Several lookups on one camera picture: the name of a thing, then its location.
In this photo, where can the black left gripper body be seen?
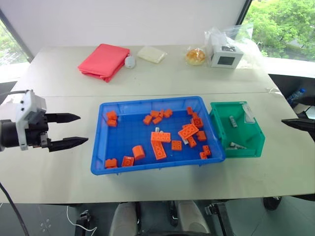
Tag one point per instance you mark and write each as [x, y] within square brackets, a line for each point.
[37, 127]

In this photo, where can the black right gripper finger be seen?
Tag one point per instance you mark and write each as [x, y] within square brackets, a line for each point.
[302, 125]
[307, 101]

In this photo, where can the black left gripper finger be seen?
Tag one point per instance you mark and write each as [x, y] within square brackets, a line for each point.
[64, 118]
[69, 143]

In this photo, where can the green plastic bin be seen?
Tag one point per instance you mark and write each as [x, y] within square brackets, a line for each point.
[240, 134]

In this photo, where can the plastic water bottle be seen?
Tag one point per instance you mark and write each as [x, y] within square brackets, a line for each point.
[296, 94]

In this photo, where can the small orange block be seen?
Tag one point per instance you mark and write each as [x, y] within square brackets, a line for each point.
[168, 113]
[189, 110]
[176, 145]
[147, 120]
[155, 113]
[157, 120]
[192, 142]
[127, 161]
[194, 115]
[112, 123]
[203, 155]
[201, 135]
[161, 113]
[197, 122]
[206, 150]
[111, 163]
[111, 115]

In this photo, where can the white label card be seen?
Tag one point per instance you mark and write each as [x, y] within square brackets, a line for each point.
[248, 114]

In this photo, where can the red folded cloth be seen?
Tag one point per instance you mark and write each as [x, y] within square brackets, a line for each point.
[103, 61]

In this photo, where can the blue plastic tray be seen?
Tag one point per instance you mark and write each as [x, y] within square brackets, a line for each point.
[137, 137]

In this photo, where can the black caster wheel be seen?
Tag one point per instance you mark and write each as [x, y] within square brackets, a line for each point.
[272, 203]

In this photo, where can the white computer mouse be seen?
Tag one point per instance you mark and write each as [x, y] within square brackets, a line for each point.
[130, 62]

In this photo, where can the clear plastic bag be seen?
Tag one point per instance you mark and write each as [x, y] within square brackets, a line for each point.
[246, 34]

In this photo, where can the grey rounded shape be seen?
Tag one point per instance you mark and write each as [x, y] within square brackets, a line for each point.
[193, 217]
[123, 218]

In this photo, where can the white cube device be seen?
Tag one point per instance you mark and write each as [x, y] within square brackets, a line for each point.
[225, 57]

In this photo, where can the cream packet in plastic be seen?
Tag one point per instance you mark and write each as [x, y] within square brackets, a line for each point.
[151, 54]

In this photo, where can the orange plastic building brick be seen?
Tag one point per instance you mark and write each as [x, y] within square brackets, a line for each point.
[188, 131]

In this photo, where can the bread in plastic wrap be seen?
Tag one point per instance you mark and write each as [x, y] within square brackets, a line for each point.
[195, 56]

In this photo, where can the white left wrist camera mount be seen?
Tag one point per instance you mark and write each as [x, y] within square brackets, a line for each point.
[24, 108]

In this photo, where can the black metal frame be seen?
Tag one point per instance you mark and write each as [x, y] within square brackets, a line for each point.
[221, 216]

